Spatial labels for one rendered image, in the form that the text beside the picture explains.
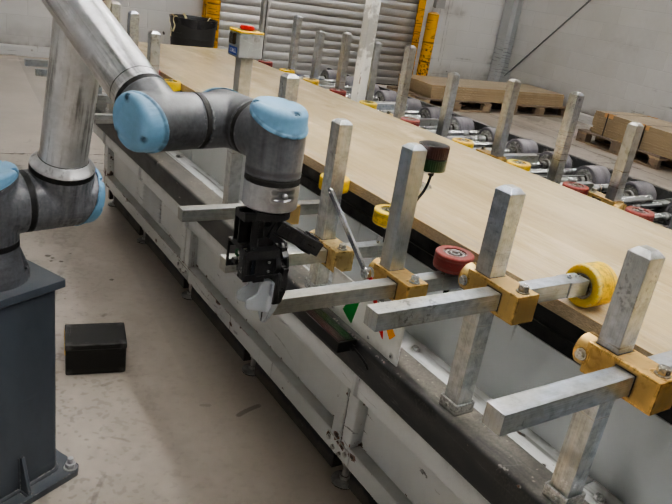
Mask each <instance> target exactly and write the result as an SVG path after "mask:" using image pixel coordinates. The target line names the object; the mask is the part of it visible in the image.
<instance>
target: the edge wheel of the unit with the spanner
mask: <svg viewBox="0 0 672 504"><path fill-rule="evenodd" d="M471 262H472V263H473V262H474V255H473V254H472V253H471V252H470V251H468V250H466V249H463V248H461V247H457V246H451V245H442V246H439V247H437V248H436V250H435V254H434V259H433V265H434V267H435V268H436V269H438V270H440V271H442V272H444V273H446V274H448V275H452V276H455V275H459V274H460V271H461V270H462V268H463V267H464V266H466V265H467V264H469V263H471Z"/></svg>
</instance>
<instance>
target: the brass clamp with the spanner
mask: <svg viewBox="0 0 672 504"><path fill-rule="evenodd" d="M380 259H381V258H376V259H374V260H373V261H372V262H371V263H370V264H369V266H368V267H372V268H373V269H374V277H373V279H381V278H389V279H391V280H392V281H394V282H395V283H396V284H397V286H396V291H395V296H394V298H389V299H390V300H392V301H394V300H401V299H407V298H414V297H421V296H426V294H427V290H428V285H429V284H428V283H426V282H425V281H423V280H422V279H420V278H419V281H420V284H418V285H415V284H412V283H410V282H409V280H410V279H411V276H412V275H414V274H413V273H411V272H410V271H408V270H407V269H405V268H403V269H399V270H391V271H390V270H388V269H387V268H385V267H384V266H382V265H381V264H380Z"/></svg>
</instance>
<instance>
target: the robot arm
mask: <svg viewBox="0 0 672 504"><path fill-rule="evenodd" d="M41 1H42V2H43V4H44V5H45V7H46V8H47V10H48V11H49V12H50V14H51V15H52V17H53V21H52V30H51V40H50V50H49V59H48V69H47V79H46V88H45V98H44V108H43V118H42V127H41V137H40V147H39V150H37V151H36V152H34V153H33V154H31V156H30V158H29V164H28V169H22V170H18V168H17V166H16V165H15V164H13V163H11V162H8V161H4V162H2V161H1V160H0V292H4V291H8V290H12V289H14V288H17V287H19V286H21V285H23V284H24V283H25V282H27V280H28V279H29V277H30V268H29V264H28V262H27V260H26V258H25V255H24V253H23V251H22V249H21V247H20V233H25V232H33V231H40V230H47V229H54V228H62V227H69V226H79V225H82V224H85V223H90V222H93V221H95V220H96V219H97V218H98V217H99V216H100V215H101V213H102V211H103V207H104V204H105V185H104V183H103V182H102V176H101V173H100V172H99V170H98V169H97V168H96V167H95V164H94V163H93V162H92V160H91V159H90V158H89V151H90V144H91V137H92V130H93V123H94V116H95V110H96V103H97V96H98V89H99V84H100V86H101V87H102V88H103V90H104V91H105V93H106V94H107V96H108V97H109V99H110V100H111V101H112V103H113V104H114V107H113V124H114V128H115V131H116V132H117V136H118V138H119V140H120V141H121V143H122V144H123V145H124V146H125V147H126V148H127V149H129V150H131V151H133V152H144V153H158V152H161V151H175V150H189V149H210V148H230V149H232V150H234V151H237V152H239V153H241V154H243V155H245V156H246V161H245V173H244V181H243V191H242V200H241V201H242V203H243V204H244V205H245V206H236V210H235V220H234V230H233V236H230V237H228V244H227V254H226V264H225V265H226V266H228V265H236V270H237V271H238V272H237V277H239V278H240V279H241V280H242V282H248V284H247V285H245V286H244V287H242V288H240V289H239V290H238V291H237V293H236V298H237V300H239V301H243V302H245V308H246V309H247V310H252V311H258V314H259V320H260V321H261V322H262V323H263V322H266V321H267V320H268V319H269V317H270V316H271V315H272V314H273V312H274V311H275V310H276V308H277V306H278V304H279V303H280V302H281V300H282V298H283V296H284V294H285V291H286V287H287V281H288V271H289V253H288V250H287V247H286V246H287V242H286V241H288V242H290V243H292V244H294V245H296V247H298V248H299V249H300V250H301V251H302V252H305V253H307V254H309V255H310V254H312V255H314V256H317V255H318V253H319V252H320V250H321V249H322V247H323V246H324V245H323V244H322V243H321V242H320V241H319V238H317V237H316V236H315V235H314V234H313V233H310V232H308V231H305V232H304V231H303V230H301V229H299V228H297V227H296V226H294V225H292V224H290V223H288V222H287V220H288V219H289V218H290V213H291V212H292V211H294V210H295V209H296V208H297V204H298V196H299V189H300V181H301V174H302V166H303V159H304V151H305V144H306V137H307V135H308V131H309V128H308V118H309V115H308V112H307V110H306V109H305V108H304V107H303V106H302V105H300V104H298V103H296V102H294V101H288V100H287V99H284V98H279V97H273V96H259V97H256V98H254V99H253V98H251V97H248V96H245V95H242V94H240V93H238V92H236V91H234V90H232V89H229V88H224V87H213V88H209V89H207V90H205V91H203V92H175V91H173V90H172V89H171V87H170V86H169V85H168V83H167V82H166V81H165V80H164V78H163V77H161V76H160V75H159V74H158V73H157V72H156V70H155V69H154V68H153V66H152V65H151V64H150V62H149V61H148V60H147V59H146V57H145V56H144V55H143V53H142V52H141V51H140V49H139V48H138V47H137V45H136V44H135V43H134V42H133V40H132V39H131V38H130V36H129V35H128V34H127V32H126V31H125V30H124V28H123V27H122V26H121V25H120V23H119V22H118V21H117V19H116V18H115V17H114V15H113V14H112V13H111V11H110V7H111V0H41ZM282 238H283V239H285V240H286V241H284V240H283V239H282ZM230 245H235V246H236V247H237V249H235V255H236V256H234V257H232V258H231V259H229V251H230Z"/></svg>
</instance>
